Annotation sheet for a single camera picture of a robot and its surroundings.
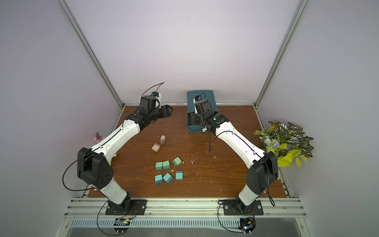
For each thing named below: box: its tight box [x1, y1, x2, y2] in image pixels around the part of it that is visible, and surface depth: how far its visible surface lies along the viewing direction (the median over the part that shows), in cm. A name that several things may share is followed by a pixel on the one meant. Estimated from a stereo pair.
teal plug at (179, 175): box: [175, 170, 184, 181], surface depth 83 cm
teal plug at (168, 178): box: [162, 172, 174, 185], surface depth 83 cm
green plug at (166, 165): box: [162, 159, 171, 170], surface depth 87 cm
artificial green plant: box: [251, 120, 314, 180], surface depth 71 cm
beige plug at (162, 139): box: [159, 134, 166, 145], surface depth 97 cm
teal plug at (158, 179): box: [154, 174, 164, 185], surface depth 82 cm
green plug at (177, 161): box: [172, 156, 183, 167], surface depth 89 cm
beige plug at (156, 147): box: [151, 142, 163, 153], surface depth 96 cm
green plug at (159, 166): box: [155, 161, 163, 172], surface depth 87 cm
